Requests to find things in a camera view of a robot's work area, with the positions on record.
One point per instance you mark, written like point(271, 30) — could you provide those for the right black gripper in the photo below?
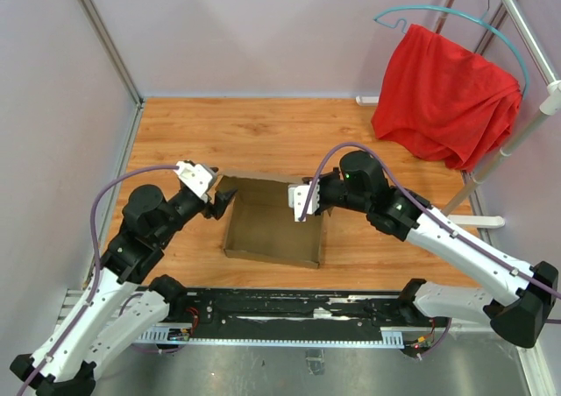
point(334, 174)

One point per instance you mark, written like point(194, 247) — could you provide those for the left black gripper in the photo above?
point(221, 202)

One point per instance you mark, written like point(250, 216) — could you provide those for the brown cardboard box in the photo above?
point(263, 226)

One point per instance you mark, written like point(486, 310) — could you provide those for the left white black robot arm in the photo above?
point(79, 351)

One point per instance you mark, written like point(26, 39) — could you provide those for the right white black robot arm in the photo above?
point(514, 297)

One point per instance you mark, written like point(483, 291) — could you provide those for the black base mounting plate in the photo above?
point(215, 307)

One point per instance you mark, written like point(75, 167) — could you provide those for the red cloth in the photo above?
point(447, 102)

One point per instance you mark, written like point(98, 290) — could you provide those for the white metal clothes rack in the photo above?
point(504, 107)

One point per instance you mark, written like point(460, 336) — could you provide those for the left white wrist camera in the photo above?
point(194, 177)

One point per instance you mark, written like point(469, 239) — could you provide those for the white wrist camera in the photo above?
point(297, 197)
point(194, 177)

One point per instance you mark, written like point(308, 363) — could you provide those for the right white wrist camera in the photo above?
point(297, 197)

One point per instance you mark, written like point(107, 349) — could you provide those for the grey slotted cable duct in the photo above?
point(302, 334)

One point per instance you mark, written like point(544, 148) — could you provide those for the aluminium corner post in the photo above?
point(95, 19)

